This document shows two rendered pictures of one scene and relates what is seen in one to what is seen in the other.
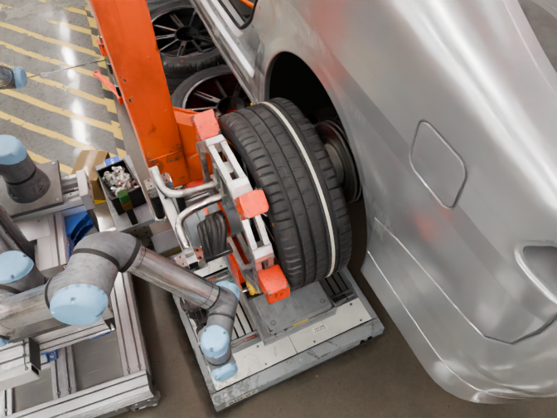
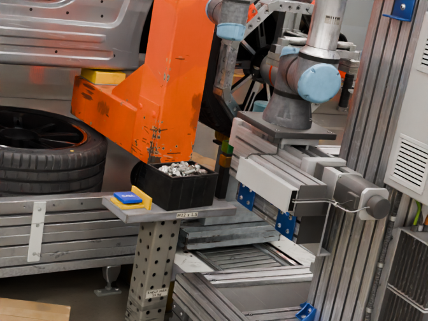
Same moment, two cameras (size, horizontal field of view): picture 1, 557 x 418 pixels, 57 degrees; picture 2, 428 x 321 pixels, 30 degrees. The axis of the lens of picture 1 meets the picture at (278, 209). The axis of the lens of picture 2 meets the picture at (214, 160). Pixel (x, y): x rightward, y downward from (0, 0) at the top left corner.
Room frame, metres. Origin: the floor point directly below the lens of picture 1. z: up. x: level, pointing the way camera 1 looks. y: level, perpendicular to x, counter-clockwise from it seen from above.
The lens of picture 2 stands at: (2.01, 3.18, 1.34)
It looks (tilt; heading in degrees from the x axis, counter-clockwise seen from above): 16 degrees down; 256
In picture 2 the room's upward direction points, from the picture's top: 10 degrees clockwise
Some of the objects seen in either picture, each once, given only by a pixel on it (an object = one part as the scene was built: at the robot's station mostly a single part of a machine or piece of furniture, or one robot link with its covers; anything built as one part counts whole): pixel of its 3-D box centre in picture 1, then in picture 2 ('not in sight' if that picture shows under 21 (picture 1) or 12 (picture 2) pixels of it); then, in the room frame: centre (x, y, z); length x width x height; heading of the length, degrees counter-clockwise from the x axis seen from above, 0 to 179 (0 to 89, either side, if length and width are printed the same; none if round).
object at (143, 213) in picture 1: (123, 192); (171, 206); (1.51, 0.72, 0.44); 0.43 x 0.17 x 0.03; 23
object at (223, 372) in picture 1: (220, 358); not in sight; (0.54, 0.18, 0.85); 0.11 x 0.08 x 0.09; 23
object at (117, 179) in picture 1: (120, 186); (180, 183); (1.49, 0.71, 0.51); 0.20 x 0.14 x 0.13; 30
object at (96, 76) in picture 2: not in sight; (102, 75); (1.73, 0.02, 0.71); 0.14 x 0.14 x 0.05; 23
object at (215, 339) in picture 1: (217, 339); not in sight; (0.56, 0.18, 0.95); 0.11 x 0.08 x 0.11; 171
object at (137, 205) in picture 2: not in sight; (127, 202); (1.66, 0.78, 0.45); 0.08 x 0.08 x 0.01; 23
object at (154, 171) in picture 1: (183, 171); (286, 28); (1.11, 0.31, 1.03); 0.19 x 0.18 x 0.11; 113
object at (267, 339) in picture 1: (277, 282); (211, 220); (1.18, 0.02, 0.13); 0.50 x 0.36 x 0.10; 23
